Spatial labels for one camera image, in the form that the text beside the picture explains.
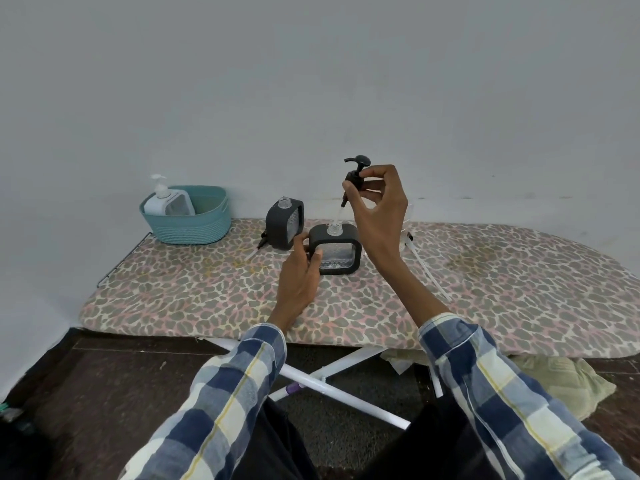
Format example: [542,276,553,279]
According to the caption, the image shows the teal plastic basket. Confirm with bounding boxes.
[139,185,232,245]

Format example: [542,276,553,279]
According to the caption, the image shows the person's right forearm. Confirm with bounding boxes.
[372,254,639,480]

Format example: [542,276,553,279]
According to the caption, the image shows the person's right hand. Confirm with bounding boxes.
[341,164,410,277]

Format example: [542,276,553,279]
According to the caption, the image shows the white square dispenser bottle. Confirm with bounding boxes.
[143,189,197,217]

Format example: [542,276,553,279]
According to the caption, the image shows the long-tube black pump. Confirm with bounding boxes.
[401,232,452,302]

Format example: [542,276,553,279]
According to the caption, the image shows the tall clear plastic bottle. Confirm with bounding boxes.
[399,202,417,251]

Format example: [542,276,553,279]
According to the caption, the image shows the person's left forearm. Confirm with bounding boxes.
[119,314,301,480]

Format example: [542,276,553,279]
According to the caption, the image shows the black soap dispenser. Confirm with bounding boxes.
[265,196,305,251]
[307,220,363,276]

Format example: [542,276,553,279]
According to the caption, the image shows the person's left hand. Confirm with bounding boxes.
[267,232,324,333]

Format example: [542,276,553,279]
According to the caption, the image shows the black bag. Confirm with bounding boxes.
[0,412,51,480]

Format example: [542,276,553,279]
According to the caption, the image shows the leopard print ironing board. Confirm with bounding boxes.
[79,218,640,431]

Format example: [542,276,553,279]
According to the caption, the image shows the person's black trousers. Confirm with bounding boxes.
[235,389,501,480]

